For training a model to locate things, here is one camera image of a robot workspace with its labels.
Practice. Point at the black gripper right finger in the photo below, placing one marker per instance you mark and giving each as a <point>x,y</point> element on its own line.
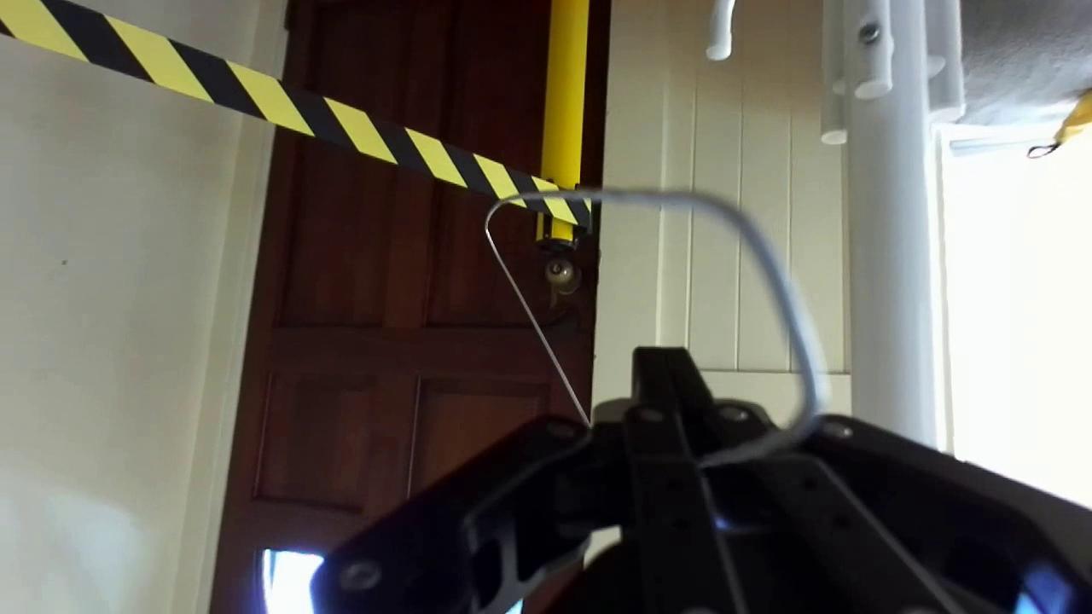
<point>887,521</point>

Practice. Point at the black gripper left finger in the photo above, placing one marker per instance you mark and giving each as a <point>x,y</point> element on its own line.
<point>511,511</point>

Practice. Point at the white coat stand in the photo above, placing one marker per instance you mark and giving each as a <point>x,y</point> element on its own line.
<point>891,283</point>

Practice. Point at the dark wood door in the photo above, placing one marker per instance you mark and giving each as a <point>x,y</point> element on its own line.
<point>376,342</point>

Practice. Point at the white panelled closet door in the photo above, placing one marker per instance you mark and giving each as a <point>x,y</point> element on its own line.
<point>683,283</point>

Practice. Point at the yellow banana toy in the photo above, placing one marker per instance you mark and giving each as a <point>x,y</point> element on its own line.
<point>1076,121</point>

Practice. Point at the yellow black striped tape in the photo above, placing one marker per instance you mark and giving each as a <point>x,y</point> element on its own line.
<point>283,104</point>

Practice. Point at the yellow barrier post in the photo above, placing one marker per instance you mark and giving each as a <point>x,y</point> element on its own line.
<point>563,90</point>

